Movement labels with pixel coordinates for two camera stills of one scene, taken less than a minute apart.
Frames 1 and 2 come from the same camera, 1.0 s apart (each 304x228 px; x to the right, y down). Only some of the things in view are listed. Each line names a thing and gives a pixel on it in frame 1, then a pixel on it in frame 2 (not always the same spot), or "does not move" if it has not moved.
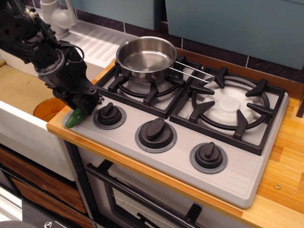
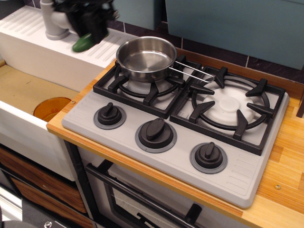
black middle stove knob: [156, 136] does not move
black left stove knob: [109, 117] does not move
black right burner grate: [234, 109] does not move
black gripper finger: [87, 102] → [98, 26]
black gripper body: [69, 79] → [88, 13]
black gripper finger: [65, 96] → [81, 23]
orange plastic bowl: [46, 109] does not move
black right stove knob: [208, 158] does not move
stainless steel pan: [148, 59] does not move
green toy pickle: [76, 116] → [83, 43]
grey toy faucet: [61, 20] does not move
